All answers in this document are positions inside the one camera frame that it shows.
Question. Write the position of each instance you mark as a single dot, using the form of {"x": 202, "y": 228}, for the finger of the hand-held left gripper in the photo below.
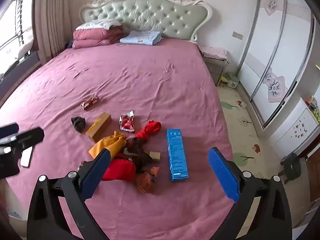
{"x": 28, "y": 137}
{"x": 8, "y": 130}

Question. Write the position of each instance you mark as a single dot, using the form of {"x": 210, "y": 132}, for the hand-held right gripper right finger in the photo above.
{"x": 223, "y": 175}

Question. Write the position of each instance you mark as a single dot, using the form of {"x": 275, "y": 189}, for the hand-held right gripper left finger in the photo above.
{"x": 96, "y": 175}

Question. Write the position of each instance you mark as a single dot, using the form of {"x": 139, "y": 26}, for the yellow bag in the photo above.
{"x": 111, "y": 143}

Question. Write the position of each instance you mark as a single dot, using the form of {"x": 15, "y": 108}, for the long blue box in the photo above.
{"x": 177, "y": 155}

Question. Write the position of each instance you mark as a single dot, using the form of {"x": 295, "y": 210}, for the red plastic bag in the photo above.
{"x": 150, "y": 130}

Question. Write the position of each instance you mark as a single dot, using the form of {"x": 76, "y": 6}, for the white flat packet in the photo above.
{"x": 26, "y": 156}

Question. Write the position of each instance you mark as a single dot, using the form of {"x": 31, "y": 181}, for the cream printed play mat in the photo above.
{"x": 240, "y": 135}

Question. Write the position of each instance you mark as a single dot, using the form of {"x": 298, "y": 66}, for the long brown cardboard box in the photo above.
{"x": 98, "y": 127}

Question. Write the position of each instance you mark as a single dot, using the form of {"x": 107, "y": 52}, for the dark brown wrapper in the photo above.
{"x": 140, "y": 152}

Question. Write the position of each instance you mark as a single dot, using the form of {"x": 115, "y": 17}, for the dark crumpled wrapper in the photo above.
{"x": 78, "y": 123}

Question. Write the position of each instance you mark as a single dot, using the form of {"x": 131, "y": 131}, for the dark furniture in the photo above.
{"x": 22, "y": 72}

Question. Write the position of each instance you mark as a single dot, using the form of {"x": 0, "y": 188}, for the red silver foil wrapper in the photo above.
{"x": 127, "y": 123}

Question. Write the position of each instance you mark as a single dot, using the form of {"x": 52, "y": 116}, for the small brown box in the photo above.
{"x": 155, "y": 156}

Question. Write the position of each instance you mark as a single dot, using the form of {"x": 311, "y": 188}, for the green round stool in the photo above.
{"x": 291, "y": 165}

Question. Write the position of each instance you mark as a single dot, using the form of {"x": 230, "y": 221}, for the red white snack wrapper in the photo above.
{"x": 90, "y": 103}

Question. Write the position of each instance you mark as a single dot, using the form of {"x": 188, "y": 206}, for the small pink white toy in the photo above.
{"x": 241, "y": 104}

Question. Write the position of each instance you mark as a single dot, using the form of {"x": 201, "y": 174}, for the white low cabinet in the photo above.
{"x": 292, "y": 130}

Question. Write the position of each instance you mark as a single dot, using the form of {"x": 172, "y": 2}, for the brown wooden door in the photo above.
{"x": 313, "y": 172}

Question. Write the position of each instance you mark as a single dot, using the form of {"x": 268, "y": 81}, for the green white toy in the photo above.
{"x": 233, "y": 80}

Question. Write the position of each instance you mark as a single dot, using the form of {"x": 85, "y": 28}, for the yellow toy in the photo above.
{"x": 223, "y": 80}

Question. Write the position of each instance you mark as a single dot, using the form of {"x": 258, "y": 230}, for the pink sheet bed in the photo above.
{"x": 125, "y": 75}

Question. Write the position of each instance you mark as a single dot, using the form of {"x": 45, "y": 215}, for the grey nightstand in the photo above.
{"x": 215, "y": 71}

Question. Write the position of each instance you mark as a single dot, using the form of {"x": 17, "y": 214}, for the window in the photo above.
{"x": 15, "y": 25}

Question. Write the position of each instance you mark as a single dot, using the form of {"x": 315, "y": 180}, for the colourful toys on cabinet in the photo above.
{"x": 313, "y": 108}

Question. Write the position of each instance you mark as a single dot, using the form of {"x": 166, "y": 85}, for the folded pink quilt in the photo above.
{"x": 95, "y": 37}

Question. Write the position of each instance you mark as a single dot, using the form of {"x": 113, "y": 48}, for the brown striped curtain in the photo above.
{"x": 55, "y": 17}

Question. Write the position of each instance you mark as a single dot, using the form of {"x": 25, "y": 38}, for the pink lace cloth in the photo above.
{"x": 213, "y": 52}

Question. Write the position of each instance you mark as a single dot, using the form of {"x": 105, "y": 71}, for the white pillow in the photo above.
{"x": 97, "y": 24}

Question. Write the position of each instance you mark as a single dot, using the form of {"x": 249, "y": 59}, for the white sliding door wardrobe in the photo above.
{"x": 270, "y": 42}

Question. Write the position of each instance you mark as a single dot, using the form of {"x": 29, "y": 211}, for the folded light blue blanket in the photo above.
{"x": 140, "y": 38}

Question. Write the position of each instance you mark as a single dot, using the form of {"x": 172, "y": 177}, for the green tufted headboard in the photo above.
{"x": 150, "y": 15}

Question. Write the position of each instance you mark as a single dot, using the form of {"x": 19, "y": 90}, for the wall switch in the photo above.
{"x": 237, "y": 35}

